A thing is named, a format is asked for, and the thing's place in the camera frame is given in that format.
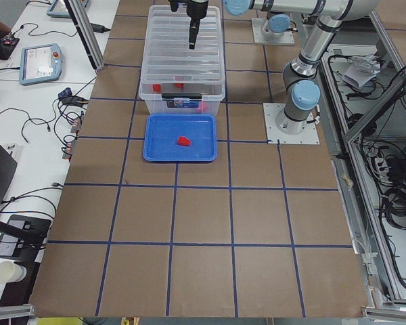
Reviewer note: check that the teach pendant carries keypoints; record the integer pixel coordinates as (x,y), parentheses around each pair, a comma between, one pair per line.
(40,64)
(58,9)

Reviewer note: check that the aluminium frame post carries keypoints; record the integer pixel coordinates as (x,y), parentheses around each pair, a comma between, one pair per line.
(83,27)

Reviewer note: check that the white paper cup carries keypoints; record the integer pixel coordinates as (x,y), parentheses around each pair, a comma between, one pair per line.
(11,272)

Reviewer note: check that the black power adapter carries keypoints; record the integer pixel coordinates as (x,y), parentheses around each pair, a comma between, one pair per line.
(98,28)

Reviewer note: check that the teach pendant far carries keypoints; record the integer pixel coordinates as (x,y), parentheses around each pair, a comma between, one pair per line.
(58,9)

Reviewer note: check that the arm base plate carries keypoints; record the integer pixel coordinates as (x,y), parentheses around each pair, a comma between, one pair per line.
(263,35)
(281,130)

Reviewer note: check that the black box latch handle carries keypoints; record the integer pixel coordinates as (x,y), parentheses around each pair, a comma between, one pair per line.
(175,96)

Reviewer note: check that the blue plastic tray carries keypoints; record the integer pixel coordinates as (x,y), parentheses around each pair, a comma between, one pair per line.
(162,131)

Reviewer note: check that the teach pendant near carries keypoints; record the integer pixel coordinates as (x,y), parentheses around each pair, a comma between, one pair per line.
(40,64)

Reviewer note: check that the clear plastic storage box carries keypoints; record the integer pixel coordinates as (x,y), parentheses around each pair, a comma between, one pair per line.
(211,94)

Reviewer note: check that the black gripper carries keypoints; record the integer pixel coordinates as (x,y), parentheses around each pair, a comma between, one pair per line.
(195,9)

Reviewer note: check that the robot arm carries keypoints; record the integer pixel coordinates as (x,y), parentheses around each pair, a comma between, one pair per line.
(303,93)
(279,28)

